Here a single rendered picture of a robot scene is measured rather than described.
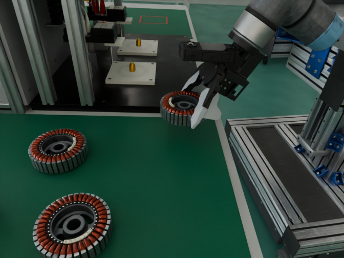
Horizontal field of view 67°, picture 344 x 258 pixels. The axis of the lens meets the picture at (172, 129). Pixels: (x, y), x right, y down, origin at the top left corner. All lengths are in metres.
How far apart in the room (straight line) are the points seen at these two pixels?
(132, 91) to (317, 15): 0.49
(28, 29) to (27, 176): 0.32
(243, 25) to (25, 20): 0.46
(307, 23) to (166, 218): 0.45
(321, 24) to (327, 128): 0.78
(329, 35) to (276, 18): 0.12
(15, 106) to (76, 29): 0.27
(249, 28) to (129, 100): 0.36
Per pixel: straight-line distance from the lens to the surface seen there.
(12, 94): 0.77
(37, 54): 0.70
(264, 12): 0.55
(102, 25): 0.84
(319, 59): 1.15
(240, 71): 0.59
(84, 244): 0.42
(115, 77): 0.83
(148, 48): 1.07
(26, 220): 0.52
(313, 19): 0.59
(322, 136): 1.36
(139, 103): 0.71
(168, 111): 0.57
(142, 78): 0.83
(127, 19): 1.07
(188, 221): 0.47
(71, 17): 0.65
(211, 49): 0.54
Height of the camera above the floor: 1.14
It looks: 36 degrees down
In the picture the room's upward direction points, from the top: 3 degrees clockwise
